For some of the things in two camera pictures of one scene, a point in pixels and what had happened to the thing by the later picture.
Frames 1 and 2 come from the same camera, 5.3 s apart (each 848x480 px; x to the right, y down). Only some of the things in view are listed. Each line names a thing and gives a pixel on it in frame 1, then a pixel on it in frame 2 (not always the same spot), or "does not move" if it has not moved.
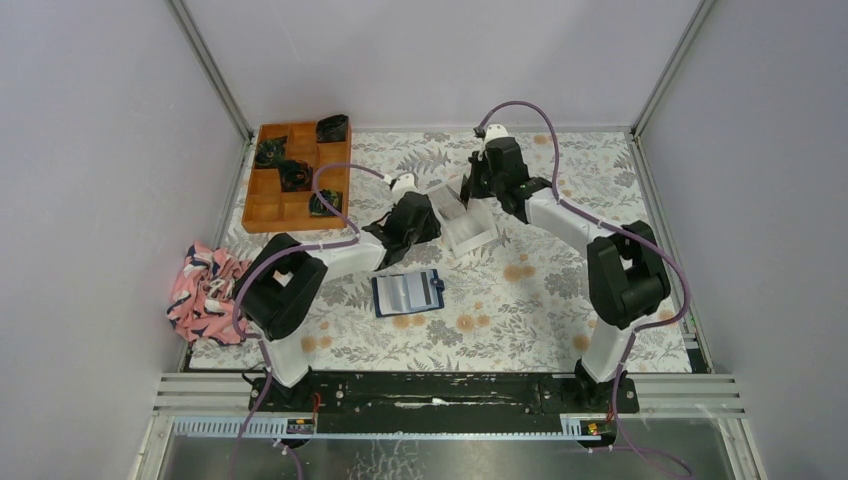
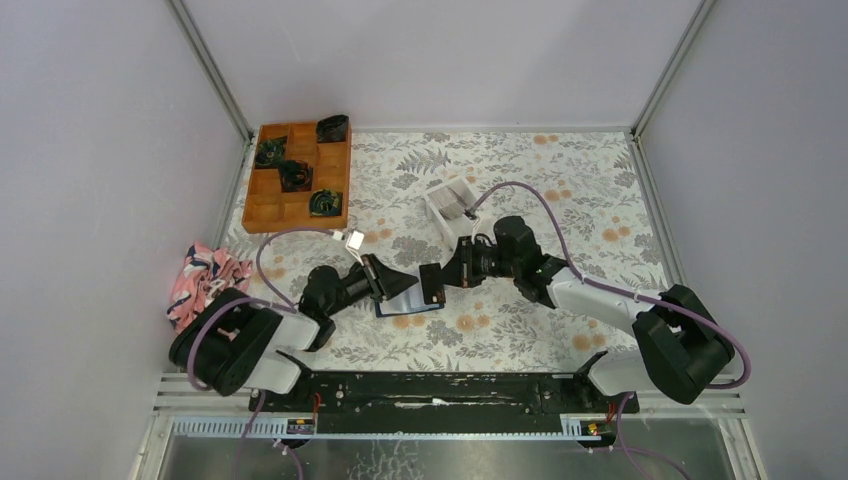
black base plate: [443, 403] does not move
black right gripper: [476, 165] → [457, 270]
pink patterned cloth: [203, 302] does not move
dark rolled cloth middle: [295, 175] does not move
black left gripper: [430, 228] → [383, 282]
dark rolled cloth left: [269, 151] does not move
